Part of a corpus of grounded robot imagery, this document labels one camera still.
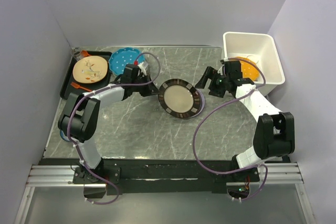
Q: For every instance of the dark blue floral plate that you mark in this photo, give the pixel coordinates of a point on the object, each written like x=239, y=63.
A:
x=198, y=105

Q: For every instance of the blue polka dot plate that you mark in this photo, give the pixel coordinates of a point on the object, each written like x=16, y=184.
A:
x=120, y=58

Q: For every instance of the white plastic bin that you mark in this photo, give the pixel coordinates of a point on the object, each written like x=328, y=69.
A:
x=259, y=48

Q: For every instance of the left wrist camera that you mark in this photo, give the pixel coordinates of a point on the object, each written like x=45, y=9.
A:
x=143, y=66

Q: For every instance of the orange plastic fork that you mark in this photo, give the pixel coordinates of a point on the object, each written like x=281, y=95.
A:
x=77, y=86

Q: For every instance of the floral beige plate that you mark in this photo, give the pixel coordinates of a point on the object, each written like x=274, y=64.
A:
x=90, y=69

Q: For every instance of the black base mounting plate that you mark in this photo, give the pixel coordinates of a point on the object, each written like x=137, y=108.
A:
x=129, y=176

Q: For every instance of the orange plastic spoon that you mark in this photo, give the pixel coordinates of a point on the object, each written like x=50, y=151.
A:
x=84, y=54

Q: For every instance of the brown rimmed beige plate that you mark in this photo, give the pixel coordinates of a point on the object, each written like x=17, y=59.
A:
x=176, y=97

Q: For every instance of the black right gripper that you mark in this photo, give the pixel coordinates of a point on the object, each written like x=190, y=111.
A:
x=210, y=73

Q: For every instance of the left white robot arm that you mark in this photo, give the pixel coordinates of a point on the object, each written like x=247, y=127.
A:
x=79, y=117

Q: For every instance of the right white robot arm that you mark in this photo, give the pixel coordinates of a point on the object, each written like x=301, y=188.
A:
x=275, y=131

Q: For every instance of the clear glass cup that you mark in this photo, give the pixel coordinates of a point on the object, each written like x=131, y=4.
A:
x=76, y=54

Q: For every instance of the orange polka dot plate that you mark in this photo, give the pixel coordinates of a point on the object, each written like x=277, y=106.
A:
x=248, y=68

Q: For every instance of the aluminium rail frame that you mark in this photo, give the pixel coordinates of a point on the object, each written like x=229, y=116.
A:
x=51, y=197

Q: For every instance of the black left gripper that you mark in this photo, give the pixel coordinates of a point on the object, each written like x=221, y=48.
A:
x=151, y=89

